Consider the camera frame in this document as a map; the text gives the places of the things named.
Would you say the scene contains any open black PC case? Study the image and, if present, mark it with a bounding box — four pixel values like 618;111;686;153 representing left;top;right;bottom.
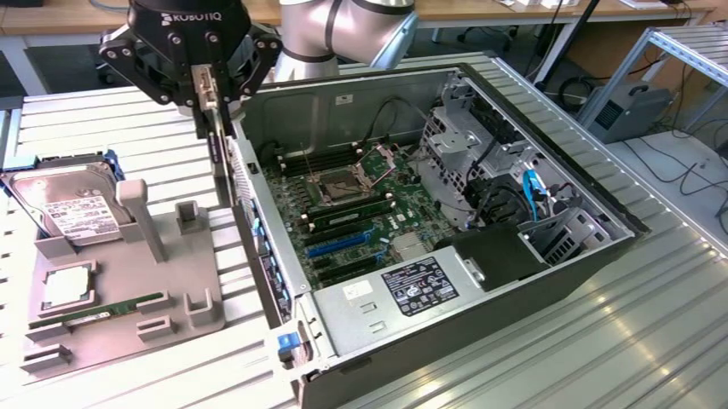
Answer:
204;62;653;409

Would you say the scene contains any black plastic shroud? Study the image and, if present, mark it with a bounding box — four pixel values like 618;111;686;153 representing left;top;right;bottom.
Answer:
434;223;553;293

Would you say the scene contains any black power wire bundle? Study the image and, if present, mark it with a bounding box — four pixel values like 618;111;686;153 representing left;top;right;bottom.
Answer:
463;176;527;227

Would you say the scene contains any silver CPU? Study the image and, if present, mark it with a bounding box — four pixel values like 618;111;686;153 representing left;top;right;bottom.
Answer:
42;268;96;308

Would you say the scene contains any silver chipset heatsink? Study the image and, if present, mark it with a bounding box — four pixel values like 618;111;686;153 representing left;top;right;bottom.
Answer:
391;236;427;262

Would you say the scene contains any aluminium profile frame table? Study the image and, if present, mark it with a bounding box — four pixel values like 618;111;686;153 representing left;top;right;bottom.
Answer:
577;23;728;141

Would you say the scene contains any black office chair base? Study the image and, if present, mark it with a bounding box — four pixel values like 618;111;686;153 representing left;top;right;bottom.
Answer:
93;55;137;85

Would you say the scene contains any coiled black cable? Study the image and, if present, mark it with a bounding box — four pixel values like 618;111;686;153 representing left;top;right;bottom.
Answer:
555;75;595;107

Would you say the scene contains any installed green RAM stick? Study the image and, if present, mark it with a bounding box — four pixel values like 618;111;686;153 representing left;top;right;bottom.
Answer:
307;202;395;229

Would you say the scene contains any blue expansion slot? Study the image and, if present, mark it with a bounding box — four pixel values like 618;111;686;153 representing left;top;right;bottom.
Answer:
307;236;380;258

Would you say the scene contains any blue case latch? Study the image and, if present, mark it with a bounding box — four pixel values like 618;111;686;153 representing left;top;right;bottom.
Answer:
274;331;300;354

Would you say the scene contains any green RAM stick white label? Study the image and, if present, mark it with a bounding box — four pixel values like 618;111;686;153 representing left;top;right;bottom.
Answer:
26;293;164;331

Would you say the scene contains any wooden desk white frame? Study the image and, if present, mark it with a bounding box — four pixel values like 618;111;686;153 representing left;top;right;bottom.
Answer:
0;0;286;97
414;0;717;82

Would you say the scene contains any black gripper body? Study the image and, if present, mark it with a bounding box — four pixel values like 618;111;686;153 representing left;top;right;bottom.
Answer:
125;0;253;83

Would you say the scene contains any silver drive cage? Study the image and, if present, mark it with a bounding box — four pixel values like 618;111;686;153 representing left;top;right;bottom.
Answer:
418;76;547;231

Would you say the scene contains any grey control box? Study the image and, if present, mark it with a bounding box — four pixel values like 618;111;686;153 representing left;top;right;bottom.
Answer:
585;83;676;144

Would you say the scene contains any green motherboard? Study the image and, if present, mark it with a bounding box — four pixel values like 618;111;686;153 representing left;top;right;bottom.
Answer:
264;142;462;291

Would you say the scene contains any blue disk wire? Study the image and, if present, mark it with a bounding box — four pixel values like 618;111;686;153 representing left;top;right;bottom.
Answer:
519;169;550;225

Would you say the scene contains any hard drive with blue caddy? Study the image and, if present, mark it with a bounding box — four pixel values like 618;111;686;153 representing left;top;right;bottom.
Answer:
2;147;127;201

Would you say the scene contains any metal socket cover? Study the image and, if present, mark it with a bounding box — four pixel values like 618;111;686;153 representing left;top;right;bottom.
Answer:
351;143;408;188

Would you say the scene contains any silver disk bay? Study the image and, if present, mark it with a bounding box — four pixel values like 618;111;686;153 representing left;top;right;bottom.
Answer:
519;204;633;268

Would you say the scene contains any silver power supply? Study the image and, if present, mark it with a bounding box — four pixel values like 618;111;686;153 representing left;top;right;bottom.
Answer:
306;246;490;359

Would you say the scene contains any graphics card with metal bracket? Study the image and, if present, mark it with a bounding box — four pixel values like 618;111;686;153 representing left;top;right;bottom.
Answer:
189;63;239;210

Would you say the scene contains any CPU socket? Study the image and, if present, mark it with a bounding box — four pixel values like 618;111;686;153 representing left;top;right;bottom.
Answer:
310;170;371;205

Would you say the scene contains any silver hard disk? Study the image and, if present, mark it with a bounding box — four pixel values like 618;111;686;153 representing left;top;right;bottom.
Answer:
0;164;137;248

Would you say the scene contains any black expansion slot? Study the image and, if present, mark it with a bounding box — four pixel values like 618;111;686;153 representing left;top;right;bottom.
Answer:
314;254;376;276
316;262;378;285
302;223;378;249

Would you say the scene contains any grey parts rack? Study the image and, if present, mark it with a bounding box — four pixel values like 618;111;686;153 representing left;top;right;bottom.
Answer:
16;178;228;387

